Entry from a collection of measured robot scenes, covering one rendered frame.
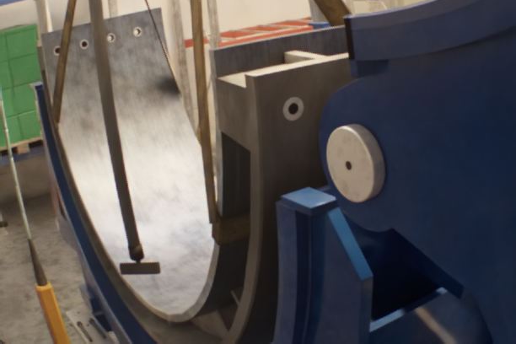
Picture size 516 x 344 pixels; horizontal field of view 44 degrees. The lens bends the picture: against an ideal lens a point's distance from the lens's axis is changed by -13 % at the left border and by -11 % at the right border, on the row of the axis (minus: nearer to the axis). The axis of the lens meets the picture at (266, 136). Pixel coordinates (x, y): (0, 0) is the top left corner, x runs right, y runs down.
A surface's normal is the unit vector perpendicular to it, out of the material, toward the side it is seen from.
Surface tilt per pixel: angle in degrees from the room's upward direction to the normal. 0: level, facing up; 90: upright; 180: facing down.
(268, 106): 95
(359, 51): 90
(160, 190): 35
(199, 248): 15
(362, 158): 90
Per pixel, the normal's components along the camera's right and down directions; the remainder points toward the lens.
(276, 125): 0.50, 0.28
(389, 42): -0.85, 0.23
